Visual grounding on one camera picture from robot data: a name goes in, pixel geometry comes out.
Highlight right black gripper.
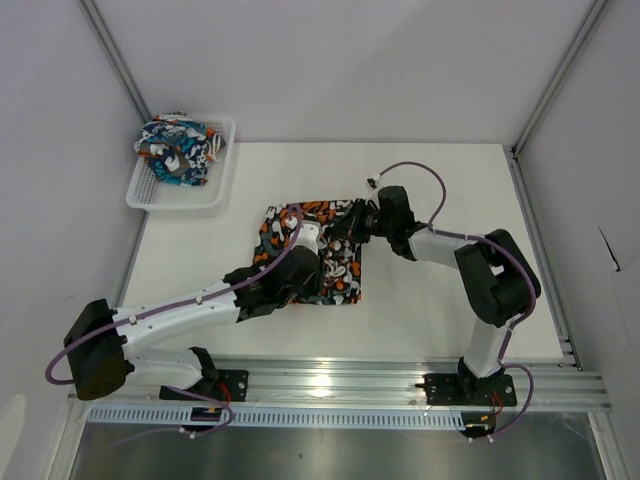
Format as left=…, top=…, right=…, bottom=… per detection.
left=327, top=199, right=394, bottom=245

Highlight orange black camouflage shorts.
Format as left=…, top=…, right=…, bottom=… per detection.
left=253, top=200, right=362, bottom=306

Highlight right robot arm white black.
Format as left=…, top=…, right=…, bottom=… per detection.
left=329, top=186, right=541, bottom=404

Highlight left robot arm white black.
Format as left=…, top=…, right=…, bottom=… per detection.
left=63, top=246, right=320, bottom=401

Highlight blue patterned shorts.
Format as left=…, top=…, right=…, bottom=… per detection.
left=133, top=111, right=227, bottom=187

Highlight white plastic basket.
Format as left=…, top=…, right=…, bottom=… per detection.
left=126, top=115, right=237, bottom=218

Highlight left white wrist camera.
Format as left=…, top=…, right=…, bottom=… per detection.
left=294, top=221, right=323, bottom=256

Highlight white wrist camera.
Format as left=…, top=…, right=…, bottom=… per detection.
left=294, top=221, right=323, bottom=256
left=366, top=174, right=382, bottom=191

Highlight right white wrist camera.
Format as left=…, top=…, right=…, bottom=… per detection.
left=366, top=174, right=382, bottom=191

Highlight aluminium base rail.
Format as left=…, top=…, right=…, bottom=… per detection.
left=67, top=355, right=612, bottom=414

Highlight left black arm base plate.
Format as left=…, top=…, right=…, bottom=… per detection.
left=184, top=370, right=249, bottom=403

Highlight left aluminium side rail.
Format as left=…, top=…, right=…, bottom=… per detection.
left=109, top=212, right=149, bottom=307

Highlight aluminium side rail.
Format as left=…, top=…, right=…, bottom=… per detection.
left=502, top=145, right=583, bottom=371
left=109, top=212, right=149, bottom=307

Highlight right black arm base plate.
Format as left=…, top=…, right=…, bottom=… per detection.
left=414, top=372, right=517, bottom=407

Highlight white slotted cable duct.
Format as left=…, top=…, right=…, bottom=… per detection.
left=88, top=404, right=465, bottom=431

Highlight right aluminium side rail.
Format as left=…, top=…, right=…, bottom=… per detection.
left=502, top=145, right=583, bottom=371

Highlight right aluminium corner post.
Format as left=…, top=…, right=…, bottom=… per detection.
left=510, top=0, right=614, bottom=160

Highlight aluminium corner post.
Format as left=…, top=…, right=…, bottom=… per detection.
left=77, top=0, right=151, bottom=122
left=510, top=0, right=614, bottom=160

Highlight left aluminium corner post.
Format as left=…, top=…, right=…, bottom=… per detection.
left=77, top=0, right=151, bottom=122

